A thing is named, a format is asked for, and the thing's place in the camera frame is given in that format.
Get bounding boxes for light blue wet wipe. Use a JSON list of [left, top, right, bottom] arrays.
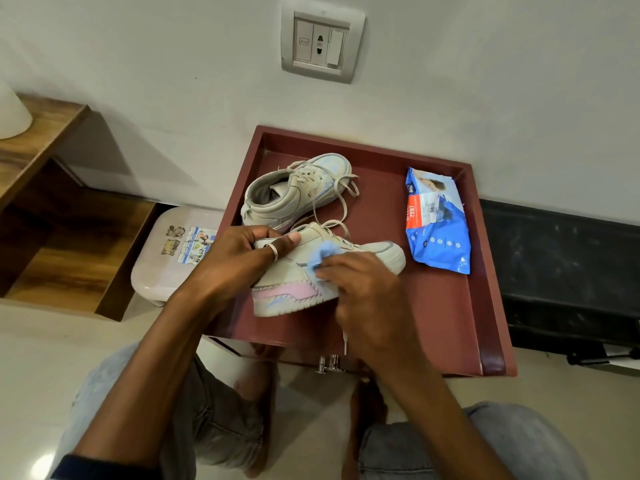
[[306, 240, 346, 281]]

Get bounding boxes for black metal rod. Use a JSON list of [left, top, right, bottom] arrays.
[[566, 349, 640, 367]]

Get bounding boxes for person's right hand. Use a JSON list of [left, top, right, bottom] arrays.
[[314, 252, 427, 371]]

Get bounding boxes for white sneaker with blue trim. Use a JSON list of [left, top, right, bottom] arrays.
[[241, 153, 361, 233]]

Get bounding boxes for maroon wooden side table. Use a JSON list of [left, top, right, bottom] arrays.
[[202, 126, 518, 378]]

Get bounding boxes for white lamp shade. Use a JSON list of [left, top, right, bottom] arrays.
[[0, 80, 34, 141]]

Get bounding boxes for dark blue sleeve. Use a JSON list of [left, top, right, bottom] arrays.
[[50, 455, 162, 480]]

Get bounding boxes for person's left hand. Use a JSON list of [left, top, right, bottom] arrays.
[[172, 225, 302, 323]]

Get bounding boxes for grey wall switch socket plate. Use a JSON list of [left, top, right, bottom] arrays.
[[281, 0, 366, 84]]

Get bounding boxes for blue wet wipes packet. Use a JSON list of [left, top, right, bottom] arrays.
[[404, 167, 472, 275]]

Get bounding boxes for light blue jeans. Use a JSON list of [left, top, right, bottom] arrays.
[[47, 340, 591, 480]]

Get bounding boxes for white sneaker with pink sole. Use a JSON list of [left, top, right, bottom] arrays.
[[251, 221, 407, 318]]

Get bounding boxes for brown wooden shelf unit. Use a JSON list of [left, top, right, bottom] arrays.
[[0, 94, 161, 323]]

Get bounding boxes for person's right forearm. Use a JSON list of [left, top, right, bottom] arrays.
[[357, 345, 518, 480]]

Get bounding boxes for person's left forearm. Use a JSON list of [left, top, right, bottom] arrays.
[[72, 295, 223, 468]]

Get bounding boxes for black leather bench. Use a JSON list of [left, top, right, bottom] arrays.
[[479, 199, 640, 380]]

